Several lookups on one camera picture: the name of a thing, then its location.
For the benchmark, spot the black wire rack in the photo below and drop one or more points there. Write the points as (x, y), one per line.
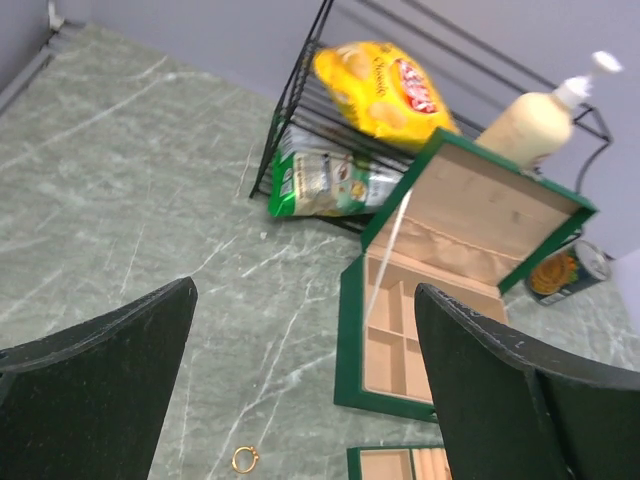
(306, 104)

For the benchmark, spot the yellow chips bag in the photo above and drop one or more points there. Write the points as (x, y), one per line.
(383, 92)

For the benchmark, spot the cream lotion pump bottle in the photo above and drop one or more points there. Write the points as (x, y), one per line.
(537, 124)

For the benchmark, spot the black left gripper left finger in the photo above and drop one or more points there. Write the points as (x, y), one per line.
(89, 401)

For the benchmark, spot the green jewelry tray insert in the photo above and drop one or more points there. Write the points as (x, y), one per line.
(398, 463)

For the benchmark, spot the green jewelry box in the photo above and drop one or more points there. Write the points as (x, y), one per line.
(462, 219)

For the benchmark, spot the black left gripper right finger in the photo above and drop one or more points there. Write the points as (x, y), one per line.
(510, 406)

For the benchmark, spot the yellow food can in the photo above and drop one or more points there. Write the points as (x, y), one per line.
(571, 270)

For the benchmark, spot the green snack bag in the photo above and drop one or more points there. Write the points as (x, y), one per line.
(314, 176)

